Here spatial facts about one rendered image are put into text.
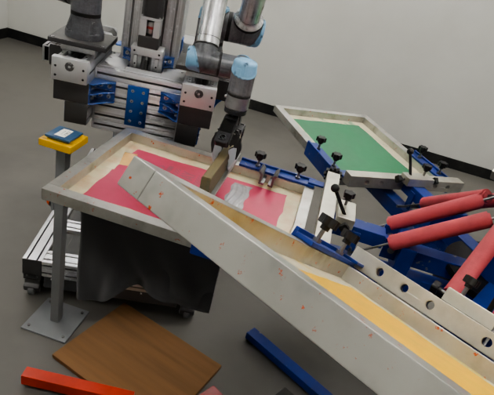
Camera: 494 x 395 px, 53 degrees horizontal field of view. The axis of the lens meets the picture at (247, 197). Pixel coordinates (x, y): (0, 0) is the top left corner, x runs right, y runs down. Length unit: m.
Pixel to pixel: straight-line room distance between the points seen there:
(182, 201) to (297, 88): 4.98
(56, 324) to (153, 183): 2.03
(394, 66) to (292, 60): 1.04
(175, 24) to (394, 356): 1.99
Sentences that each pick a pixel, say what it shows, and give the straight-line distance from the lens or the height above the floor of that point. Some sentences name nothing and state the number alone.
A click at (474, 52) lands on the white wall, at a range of 5.42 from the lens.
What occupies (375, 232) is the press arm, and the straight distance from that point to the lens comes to 1.64.
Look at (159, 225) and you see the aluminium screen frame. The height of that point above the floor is 0.99.
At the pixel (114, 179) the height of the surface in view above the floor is 0.95.
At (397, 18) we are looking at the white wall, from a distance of 5.28.
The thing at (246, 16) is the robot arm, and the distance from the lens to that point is 1.97.
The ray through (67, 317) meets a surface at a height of 0.01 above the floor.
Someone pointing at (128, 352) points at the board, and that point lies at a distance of 2.40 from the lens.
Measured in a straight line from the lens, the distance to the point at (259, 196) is 1.80.
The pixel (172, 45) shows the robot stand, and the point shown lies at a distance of 2.26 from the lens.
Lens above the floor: 1.81
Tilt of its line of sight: 29 degrees down
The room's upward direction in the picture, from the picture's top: 14 degrees clockwise
